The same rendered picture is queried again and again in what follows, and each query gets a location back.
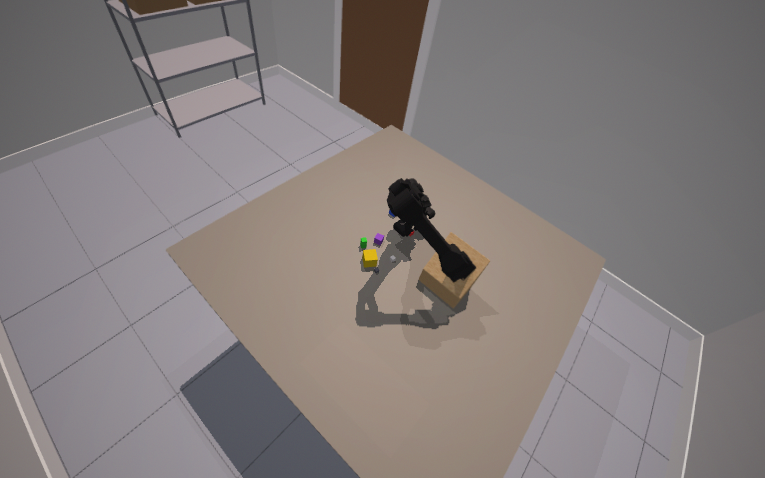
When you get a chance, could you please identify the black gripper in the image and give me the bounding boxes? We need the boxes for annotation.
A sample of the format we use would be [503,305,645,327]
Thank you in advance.
[393,207,435,237]

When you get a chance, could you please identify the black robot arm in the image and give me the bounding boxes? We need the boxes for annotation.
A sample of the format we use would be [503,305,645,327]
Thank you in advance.
[387,178,476,283]

